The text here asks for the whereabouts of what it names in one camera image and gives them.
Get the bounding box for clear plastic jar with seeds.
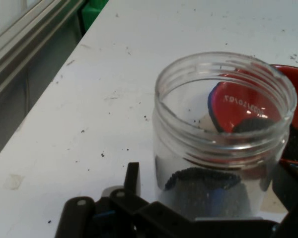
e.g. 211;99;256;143
151;51;298;222

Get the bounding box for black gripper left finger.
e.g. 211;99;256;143
54;162;197;238

